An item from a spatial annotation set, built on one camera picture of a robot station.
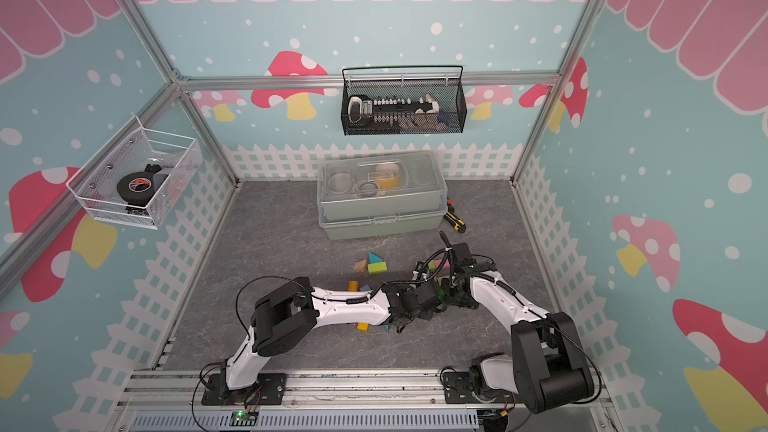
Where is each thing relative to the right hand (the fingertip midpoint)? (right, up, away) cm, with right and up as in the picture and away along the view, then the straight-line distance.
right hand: (450, 296), depth 89 cm
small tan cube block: (-28, +8, +7) cm, 30 cm away
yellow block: (-25, -7, -6) cm, 27 cm away
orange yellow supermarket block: (-29, +2, +2) cm, 29 cm away
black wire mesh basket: (+2, +63, +8) cm, 63 cm away
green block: (-7, +11, -11) cm, 17 cm away
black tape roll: (-79, +31, -17) cm, 86 cm away
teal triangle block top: (-23, +10, +6) cm, 26 cm away
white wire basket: (-78, +40, -7) cm, 88 cm away
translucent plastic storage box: (-21, +31, +6) cm, 38 cm away
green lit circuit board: (-54, -25, -16) cm, 62 cm away
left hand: (-8, -2, 0) cm, 8 cm away
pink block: (-4, +12, -15) cm, 19 cm away
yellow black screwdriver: (+5, +21, +17) cm, 28 cm away
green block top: (-22, +8, +6) cm, 24 cm away
